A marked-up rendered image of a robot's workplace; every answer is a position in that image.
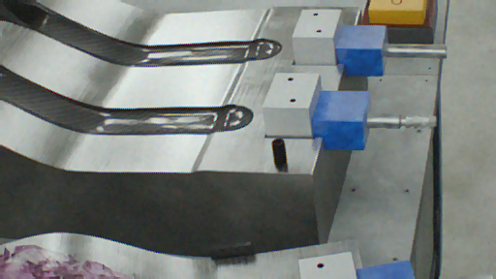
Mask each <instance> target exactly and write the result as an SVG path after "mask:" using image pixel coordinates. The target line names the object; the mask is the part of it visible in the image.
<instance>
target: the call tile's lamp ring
mask: <svg viewBox="0 0 496 279"><path fill-rule="evenodd" d="M429 1H430V2H429V6H428V11H427V21H426V24H412V23H408V24H368V18H369V13H368V9H369V7H370V3H371V0H367V1H366V7H365V10H364V13H363V16H362V20H363V25H384V26H386V27H399V28H432V26H433V24H432V21H433V16H434V12H435V2H436V0H429Z"/></svg>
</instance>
